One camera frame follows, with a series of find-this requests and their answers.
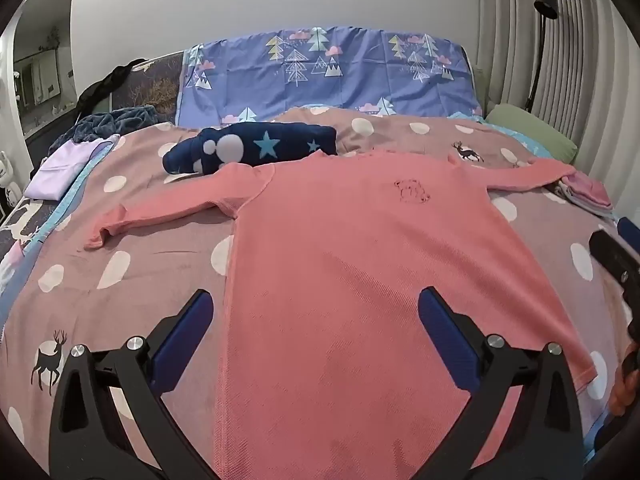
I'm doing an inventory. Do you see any navy star print cloth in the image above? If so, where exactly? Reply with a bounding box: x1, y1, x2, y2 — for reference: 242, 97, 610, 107
162, 122, 338, 177

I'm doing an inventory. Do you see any mauve polka dot deer blanket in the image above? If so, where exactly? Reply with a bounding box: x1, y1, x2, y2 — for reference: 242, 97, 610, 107
0, 105, 640, 480

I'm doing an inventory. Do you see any green pillow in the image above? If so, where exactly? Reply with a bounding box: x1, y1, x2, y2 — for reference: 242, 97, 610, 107
485, 103, 578, 163

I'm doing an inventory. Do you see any folded magenta pink garment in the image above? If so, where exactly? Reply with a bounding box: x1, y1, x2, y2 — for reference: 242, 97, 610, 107
562, 171, 613, 208

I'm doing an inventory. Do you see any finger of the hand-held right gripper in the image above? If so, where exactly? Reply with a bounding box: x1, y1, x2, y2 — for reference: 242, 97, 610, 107
618, 217, 640, 250
589, 229, 640, 346

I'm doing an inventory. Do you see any person's right hand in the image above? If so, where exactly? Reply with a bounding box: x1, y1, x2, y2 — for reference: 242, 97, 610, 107
607, 345, 640, 413

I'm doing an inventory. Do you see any lavender cloth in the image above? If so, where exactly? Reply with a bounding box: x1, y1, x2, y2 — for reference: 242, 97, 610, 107
24, 135, 121, 201

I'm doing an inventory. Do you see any black floor lamp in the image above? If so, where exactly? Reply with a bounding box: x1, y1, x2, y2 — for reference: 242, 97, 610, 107
522, 0, 558, 113

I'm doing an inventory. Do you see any beige pleated curtain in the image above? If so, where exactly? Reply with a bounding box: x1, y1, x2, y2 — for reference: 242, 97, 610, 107
475, 0, 640, 211

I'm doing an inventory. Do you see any dark printed headboard cover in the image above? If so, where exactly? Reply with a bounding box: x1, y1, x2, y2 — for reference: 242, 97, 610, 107
107, 52, 188, 126

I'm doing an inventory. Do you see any folded grey garment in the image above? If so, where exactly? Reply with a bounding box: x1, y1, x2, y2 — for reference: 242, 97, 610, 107
550, 182, 615, 219

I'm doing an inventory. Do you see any salmon pink long-sleeve shirt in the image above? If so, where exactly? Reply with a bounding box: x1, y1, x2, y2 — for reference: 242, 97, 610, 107
84, 149, 601, 480

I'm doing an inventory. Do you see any black cloth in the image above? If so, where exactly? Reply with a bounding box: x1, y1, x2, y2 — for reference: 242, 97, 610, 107
75, 58, 151, 113

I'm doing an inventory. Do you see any grey deer print sheet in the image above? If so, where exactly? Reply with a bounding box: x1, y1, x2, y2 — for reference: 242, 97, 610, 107
0, 195, 56, 281

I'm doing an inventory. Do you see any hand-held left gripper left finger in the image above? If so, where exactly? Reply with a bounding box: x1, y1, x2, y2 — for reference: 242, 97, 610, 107
48, 289, 216, 480

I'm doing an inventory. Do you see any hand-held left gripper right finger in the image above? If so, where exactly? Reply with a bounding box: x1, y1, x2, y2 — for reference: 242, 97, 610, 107
417, 286, 586, 480

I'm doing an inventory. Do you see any dark blue fluffy blanket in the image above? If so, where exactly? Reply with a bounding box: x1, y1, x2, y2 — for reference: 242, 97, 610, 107
47, 106, 158, 158

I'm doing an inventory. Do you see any blue tree print sheet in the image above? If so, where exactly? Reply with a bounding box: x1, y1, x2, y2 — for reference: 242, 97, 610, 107
176, 25, 483, 128

